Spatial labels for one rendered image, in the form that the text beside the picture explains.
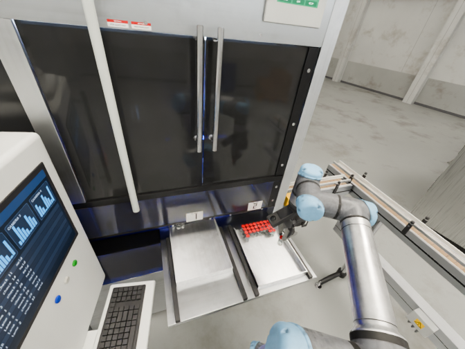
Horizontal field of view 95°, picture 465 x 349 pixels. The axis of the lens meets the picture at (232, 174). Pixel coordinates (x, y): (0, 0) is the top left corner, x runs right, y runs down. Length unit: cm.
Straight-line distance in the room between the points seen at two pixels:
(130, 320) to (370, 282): 90
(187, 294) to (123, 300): 28
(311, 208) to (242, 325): 146
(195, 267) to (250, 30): 99
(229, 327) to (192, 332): 27
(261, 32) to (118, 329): 121
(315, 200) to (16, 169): 76
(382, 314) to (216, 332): 150
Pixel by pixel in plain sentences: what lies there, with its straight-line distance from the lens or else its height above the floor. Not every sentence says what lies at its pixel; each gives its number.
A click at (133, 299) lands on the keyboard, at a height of 83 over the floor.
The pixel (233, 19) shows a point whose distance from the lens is 80.
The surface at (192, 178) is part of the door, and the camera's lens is 97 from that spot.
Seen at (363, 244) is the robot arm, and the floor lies 144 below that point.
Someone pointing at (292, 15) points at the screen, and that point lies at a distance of 87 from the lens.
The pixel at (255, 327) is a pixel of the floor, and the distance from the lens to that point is 198.
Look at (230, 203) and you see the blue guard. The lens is 114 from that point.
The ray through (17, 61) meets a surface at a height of 171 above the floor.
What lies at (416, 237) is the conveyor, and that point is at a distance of 170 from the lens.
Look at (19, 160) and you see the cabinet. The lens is 73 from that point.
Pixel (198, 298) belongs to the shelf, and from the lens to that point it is 106.
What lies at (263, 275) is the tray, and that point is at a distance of 113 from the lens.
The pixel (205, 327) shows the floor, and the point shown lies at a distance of 195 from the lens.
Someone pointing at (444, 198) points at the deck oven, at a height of 53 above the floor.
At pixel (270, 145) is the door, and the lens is 102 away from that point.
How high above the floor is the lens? 185
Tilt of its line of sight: 36 degrees down
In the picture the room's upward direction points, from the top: 7 degrees clockwise
